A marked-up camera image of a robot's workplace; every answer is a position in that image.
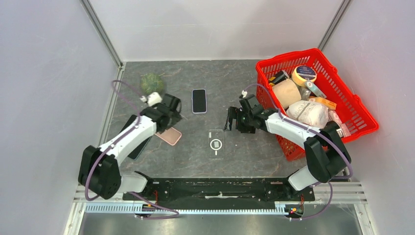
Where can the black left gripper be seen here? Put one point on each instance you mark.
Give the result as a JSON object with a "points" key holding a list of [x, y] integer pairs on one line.
{"points": [[175, 117]]}

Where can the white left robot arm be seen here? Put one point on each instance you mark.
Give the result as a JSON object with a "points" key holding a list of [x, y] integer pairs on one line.
{"points": [[99, 169]]}

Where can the red plastic basket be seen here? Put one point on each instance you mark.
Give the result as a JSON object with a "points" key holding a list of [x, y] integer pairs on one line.
{"points": [[350, 108]]}

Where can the green felt ball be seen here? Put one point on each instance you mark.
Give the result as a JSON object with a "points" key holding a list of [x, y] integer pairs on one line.
{"points": [[152, 82]]}

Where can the teal white small packet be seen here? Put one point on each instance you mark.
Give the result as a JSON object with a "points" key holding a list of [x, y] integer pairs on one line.
{"points": [[314, 89]]}

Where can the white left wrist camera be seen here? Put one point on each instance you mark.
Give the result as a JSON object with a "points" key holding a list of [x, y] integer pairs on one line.
{"points": [[152, 99]]}

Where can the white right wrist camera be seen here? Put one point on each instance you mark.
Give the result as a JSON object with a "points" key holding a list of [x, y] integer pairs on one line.
{"points": [[243, 94]]}

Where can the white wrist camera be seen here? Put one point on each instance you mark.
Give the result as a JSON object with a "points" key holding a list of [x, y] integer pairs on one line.
{"points": [[152, 99], [243, 94]]}

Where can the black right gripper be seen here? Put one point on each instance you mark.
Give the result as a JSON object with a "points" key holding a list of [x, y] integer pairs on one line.
{"points": [[233, 113]]}

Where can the lilac phone case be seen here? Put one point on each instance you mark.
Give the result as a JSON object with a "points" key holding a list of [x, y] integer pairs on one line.
{"points": [[193, 110]]}

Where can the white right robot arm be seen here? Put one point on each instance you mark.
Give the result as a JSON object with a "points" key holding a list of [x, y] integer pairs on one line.
{"points": [[325, 153]]}

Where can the yellow masking tape roll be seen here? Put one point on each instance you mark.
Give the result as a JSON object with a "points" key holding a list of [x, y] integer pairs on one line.
{"points": [[302, 74]]}

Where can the clear magsafe phone case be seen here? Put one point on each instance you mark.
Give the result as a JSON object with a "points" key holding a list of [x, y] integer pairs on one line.
{"points": [[216, 147]]}

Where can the white wrapped package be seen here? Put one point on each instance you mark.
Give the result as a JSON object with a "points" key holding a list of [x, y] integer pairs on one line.
{"points": [[310, 113]]}

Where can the orange small box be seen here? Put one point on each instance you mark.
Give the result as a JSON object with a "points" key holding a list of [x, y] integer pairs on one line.
{"points": [[331, 105]]}

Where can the black yellow tool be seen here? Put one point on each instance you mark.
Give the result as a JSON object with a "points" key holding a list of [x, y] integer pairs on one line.
{"points": [[278, 77]]}

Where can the pink phone case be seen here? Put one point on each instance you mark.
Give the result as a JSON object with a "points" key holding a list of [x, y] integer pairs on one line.
{"points": [[170, 136]]}

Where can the black mounting base plate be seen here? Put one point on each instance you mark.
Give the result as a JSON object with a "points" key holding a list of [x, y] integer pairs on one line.
{"points": [[223, 193]]}

